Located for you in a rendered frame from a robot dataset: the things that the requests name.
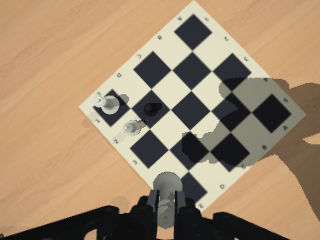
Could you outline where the black and cream chessboard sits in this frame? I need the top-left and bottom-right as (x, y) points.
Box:
(79, 0), (306, 213)

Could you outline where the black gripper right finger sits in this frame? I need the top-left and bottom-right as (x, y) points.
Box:
(174, 191), (290, 240)

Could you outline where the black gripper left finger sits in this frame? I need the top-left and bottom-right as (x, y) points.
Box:
(0, 190), (160, 240)

